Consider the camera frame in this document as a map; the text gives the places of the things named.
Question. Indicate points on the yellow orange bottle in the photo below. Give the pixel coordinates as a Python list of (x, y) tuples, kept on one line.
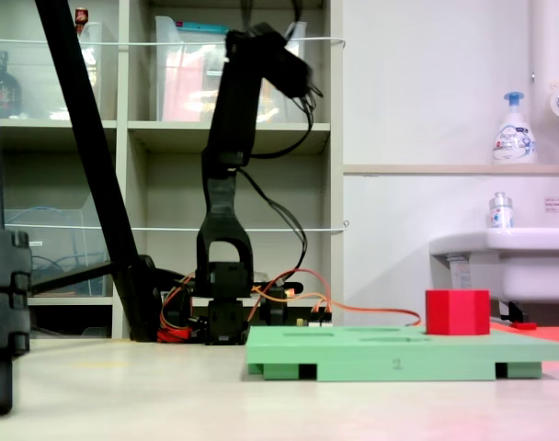
[(268, 109)]

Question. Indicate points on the large clear plastic bin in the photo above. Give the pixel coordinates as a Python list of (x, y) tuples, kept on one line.
[(187, 101)]

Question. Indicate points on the brown capped bottle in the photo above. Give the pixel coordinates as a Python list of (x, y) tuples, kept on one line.
[(82, 18)]

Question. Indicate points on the white soap pump bottle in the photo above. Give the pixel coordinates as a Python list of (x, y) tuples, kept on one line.
[(514, 138)]

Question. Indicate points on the beige shelf unit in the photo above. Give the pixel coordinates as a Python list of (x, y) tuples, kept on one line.
[(169, 133)]

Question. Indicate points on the black tripod brace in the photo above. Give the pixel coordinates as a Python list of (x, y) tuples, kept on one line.
[(72, 278)]

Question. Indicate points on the small clear sanitizer bottle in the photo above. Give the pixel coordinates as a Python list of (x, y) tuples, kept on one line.
[(500, 213)]

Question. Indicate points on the white wall sink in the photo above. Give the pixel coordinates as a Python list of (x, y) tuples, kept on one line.
[(528, 266)]

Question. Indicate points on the red octagonal pillar block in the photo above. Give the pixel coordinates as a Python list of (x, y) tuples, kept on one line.
[(456, 312)]

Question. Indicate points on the green shape sorting board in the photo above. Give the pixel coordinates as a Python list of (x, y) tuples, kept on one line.
[(353, 358)]

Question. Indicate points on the small circuit board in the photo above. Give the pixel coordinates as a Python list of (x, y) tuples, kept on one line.
[(321, 321)]

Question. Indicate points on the pink package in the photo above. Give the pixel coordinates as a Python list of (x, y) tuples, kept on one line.
[(180, 92)]

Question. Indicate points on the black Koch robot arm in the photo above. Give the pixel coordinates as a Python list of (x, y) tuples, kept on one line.
[(233, 115)]

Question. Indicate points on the small red flat piece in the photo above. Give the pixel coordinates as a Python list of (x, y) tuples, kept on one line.
[(524, 325)]

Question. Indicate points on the dark glass bottle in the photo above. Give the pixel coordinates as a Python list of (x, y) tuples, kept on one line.
[(6, 92)]

